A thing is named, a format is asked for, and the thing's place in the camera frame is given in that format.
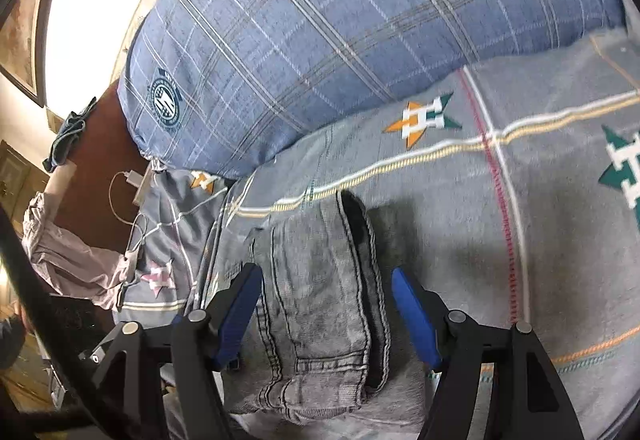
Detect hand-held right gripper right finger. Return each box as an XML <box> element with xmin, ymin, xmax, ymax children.
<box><xmin>391</xmin><ymin>268</ymin><xmax>586</xmax><ymax>440</ymax></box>

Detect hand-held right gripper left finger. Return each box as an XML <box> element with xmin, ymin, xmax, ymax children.
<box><xmin>92</xmin><ymin>263</ymin><xmax>265</xmax><ymax>440</ymax></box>

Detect grey denim pants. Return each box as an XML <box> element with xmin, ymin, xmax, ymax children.
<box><xmin>220</xmin><ymin>189</ymin><xmax>432</xmax><ymax>427</ymax></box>

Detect grey power strip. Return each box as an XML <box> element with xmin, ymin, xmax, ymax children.
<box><xmin>133</xmin><ymin>168</ymin><xmax>156</xmax><ymax>207</ymax></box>

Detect grey star print bed sheet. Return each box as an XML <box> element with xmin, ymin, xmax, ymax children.
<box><xmin>112</xmin><ymin>27</ymin><xmax>640</xmax><ymax>440</ymax></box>

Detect lilac cloth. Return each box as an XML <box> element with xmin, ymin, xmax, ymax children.
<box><xmin>22</xmin><ymin>190</ymin><xmax>137</xmax><ymax>312</ymax></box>

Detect brown wooden headboard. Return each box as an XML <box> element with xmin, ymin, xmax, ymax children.
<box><xmin>52</xmin><ymin>82</ymin><xmax>152</xmax><ymax>323</ymax></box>

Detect dark green cloth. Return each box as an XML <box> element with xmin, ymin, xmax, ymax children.
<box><xmin>42</xmin><ymin>97</ymin><xmax>99</xmax><ymax>174</ymax></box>

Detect blue plaid pillow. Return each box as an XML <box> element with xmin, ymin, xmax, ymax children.
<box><xmin>117</xmin><ymin>0</ymin><xmax>629</xmax><ymax>181</ymax></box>

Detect white charger cable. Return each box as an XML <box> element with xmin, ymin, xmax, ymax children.
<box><xmin>108</xmin><ymin>170</ymin><xmax>152</xmax><ymax>312</ymax></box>

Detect black cable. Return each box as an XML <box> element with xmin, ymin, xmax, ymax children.
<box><xmin>0</xmin><ymin>204</ymin><xmax>117</xmax><ymax>440</ymax></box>

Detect framed wall picture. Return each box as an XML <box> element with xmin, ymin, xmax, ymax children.
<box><xmin>0</xmin><ymin>0</ymin><xmax>67</xmax><ymax>109</ymax></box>

